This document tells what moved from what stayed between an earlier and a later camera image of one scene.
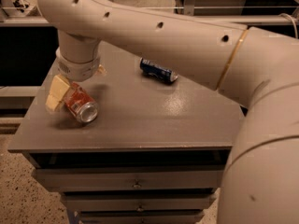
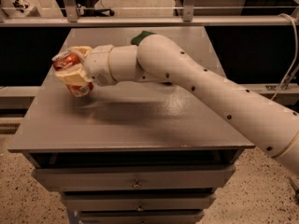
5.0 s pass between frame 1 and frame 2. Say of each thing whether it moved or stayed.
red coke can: moved
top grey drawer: stayed
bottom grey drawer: stayed
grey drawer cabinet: stayed
